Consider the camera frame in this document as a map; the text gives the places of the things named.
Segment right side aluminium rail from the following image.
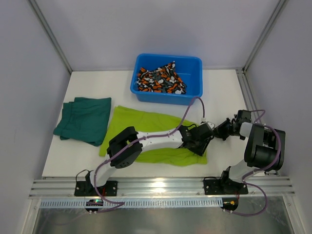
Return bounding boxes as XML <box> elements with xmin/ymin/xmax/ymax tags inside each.
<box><xmin>236</xmin><ymin>68</ymin><xmax>260</xmax><ymax>110</ymax></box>

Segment right aluminium frame post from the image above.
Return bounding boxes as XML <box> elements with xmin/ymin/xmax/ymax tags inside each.
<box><xmin>242</xmin><ymin>0</ymin><xmax>289</xmax><ymax>73</ymax></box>

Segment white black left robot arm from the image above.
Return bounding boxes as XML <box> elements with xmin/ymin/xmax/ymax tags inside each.
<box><xmin>89</xmin><ymin>122</ymin><xmax>214</xmax><ymax>188</ymax></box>

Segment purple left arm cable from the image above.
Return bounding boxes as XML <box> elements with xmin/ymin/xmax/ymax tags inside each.
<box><xmin>94</xmin><ymin>97</ymin><xmax>207</xmax><ymax>215</ymax></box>

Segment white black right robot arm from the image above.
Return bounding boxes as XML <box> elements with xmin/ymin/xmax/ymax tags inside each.
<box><xmin>214</xmin><ymin>110</ymin><xmax>286</xmax><ymax>195</ymax></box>

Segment lime green shorts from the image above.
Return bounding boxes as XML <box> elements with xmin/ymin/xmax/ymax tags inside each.
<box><xmin>99</xmin><ymin>106</ymin><xmax>207</xmax><ymax>166</ymax></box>

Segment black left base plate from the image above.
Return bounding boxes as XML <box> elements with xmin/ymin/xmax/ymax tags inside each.
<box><xmin>74</xmin><ymin>181</ymin><xmax>117</xmax><ymax>197</ymax></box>

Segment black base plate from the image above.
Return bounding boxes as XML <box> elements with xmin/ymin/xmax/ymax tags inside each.
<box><xmin>74</xmin><ymin>181</ymin><xmax>117</xmax><ymax>197</ymax></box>
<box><xmin>203</xmin><ymin>178</ymin><xmax>249</xmax><ymax>195</ymax></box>

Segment blue plastic bin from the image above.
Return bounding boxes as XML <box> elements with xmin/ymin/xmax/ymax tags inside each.
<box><xmin>130</xmin><ymin>54</ymin><xmax>203</xmax><ymax>105</ymax></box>

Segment left controller board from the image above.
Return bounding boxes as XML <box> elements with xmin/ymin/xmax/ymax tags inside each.
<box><xmin>85</xmin><ymin>198</ymin><xmax>103</xmax><ymax>214</ymax></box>

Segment orange black patterned shorts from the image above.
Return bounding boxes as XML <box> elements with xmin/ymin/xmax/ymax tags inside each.
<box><xmin>135</xmin><ymin>61</ymin><xmax>187</xmax><ymax>95</ymax></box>

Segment left aluminium frame post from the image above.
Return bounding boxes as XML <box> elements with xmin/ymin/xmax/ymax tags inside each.
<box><xmin>27</xmin><ymin>0</ymin><xmax>73</xmax><ymax>74</ymax></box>

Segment aluminium frame post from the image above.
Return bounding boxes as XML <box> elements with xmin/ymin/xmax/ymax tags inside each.
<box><xmin>27</xmin><ymin>0</ymin><xmax>73</xmax><ymax>74</ymax></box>
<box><xmin>242</xmin><ymin>0</ymin><xmax>289</xmax><ymax>73</ymax></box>

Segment dark green shorts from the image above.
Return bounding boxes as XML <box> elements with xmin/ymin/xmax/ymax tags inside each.
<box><xmin>53</xmin><ymin>97</ymin><xmax>112</xmax><ymax>147</ymax></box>

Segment controller board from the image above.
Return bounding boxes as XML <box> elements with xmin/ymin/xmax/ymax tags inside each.
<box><xmin>221</xmin><ymin>197</ymin><xmax>239</xmax><ymax>213</ymax></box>
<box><xmin>85</xmin><ymin>198</ymin><xmax>103</xmax><ymax>214</ymax></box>

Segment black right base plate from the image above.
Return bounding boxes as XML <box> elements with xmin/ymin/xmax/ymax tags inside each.
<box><xmin>203</xmin><ymin>178</ymin><xmax>249</xmax><ymax>195</ymax></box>

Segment aluminium mounting rail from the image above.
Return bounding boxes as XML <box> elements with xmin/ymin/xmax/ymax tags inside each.
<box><xmin>29</xmin><ymin>176</ymin><xmax>295</xmax><ymax>198</ymax></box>

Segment grey slotted cable duct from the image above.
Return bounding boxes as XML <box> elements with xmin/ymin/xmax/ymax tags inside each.
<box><xmin>39</xmin><ymin>197</ymin><xmax>222</xmax><ymax>209</ymax></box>

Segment right controller board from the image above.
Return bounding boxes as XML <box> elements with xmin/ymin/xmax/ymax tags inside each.
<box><xmin>221</xmin><ymin>197</ymin><xmax>239</xmax><ymax>213</ymax></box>

